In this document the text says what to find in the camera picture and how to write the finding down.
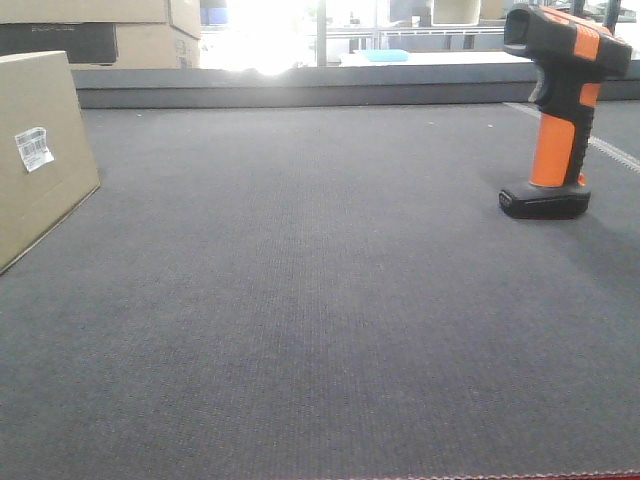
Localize grey raised table ledge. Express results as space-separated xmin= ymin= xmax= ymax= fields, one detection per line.
xmin=72 ymin=62 xmax=640 ymax=110

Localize dark grey table mat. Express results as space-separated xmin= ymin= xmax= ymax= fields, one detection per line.
xmin=1 ymin=102 xmax=639 ymax=479

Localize stacked cardboard boxes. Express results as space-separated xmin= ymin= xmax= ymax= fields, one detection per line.
xmin=1 ymin=0 xmax=201 ymax=69

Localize brown cardboard package box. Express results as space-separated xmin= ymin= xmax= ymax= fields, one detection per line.
xmin=1 ymin=51 xmax=100 ymax=271

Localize orange black barcode scanner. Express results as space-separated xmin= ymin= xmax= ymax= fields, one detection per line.
xmin=498 ymin=1 xmax=632 ymax=219

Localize white barcode label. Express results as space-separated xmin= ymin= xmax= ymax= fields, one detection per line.
xmin=15 ymin=126 xmax=55 ymax=173

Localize cyan foam pad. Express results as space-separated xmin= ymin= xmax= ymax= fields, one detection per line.
xmin=358 ymin=49 xmax=410 ymax=63

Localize black box in stack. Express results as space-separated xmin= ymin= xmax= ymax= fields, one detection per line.
xmin=1 ymin=22 xmax=119 ymax=65

